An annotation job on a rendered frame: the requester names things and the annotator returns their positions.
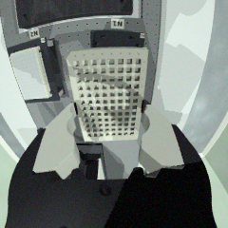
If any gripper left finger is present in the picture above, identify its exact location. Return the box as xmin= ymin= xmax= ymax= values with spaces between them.
xmin=5 ymin=102 xmax=80 ymax=228

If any white label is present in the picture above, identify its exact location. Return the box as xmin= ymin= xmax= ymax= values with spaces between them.
xmin=28 ymin=28 xmax=40 ymax=39
xmin=111 ymin=19 xmax=124 ymax=29

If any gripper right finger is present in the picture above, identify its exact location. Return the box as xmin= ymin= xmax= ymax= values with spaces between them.
xmin=138 ymin=100 xmax=218 ymax=228

